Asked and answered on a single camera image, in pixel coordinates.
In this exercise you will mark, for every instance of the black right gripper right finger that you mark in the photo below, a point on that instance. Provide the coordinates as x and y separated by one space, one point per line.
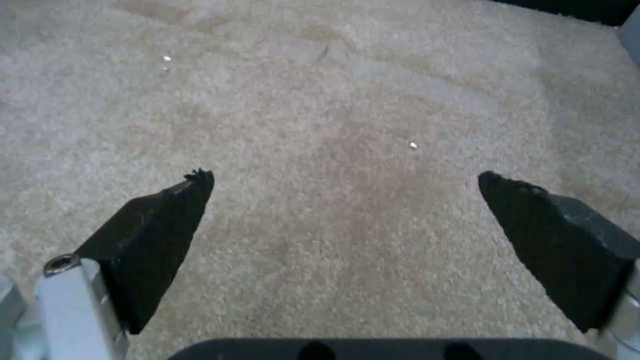
555 243

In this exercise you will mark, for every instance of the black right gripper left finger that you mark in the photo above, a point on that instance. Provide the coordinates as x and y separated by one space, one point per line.
145 240

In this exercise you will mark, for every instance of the dark furniture base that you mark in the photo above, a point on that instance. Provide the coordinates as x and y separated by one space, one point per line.
575 9

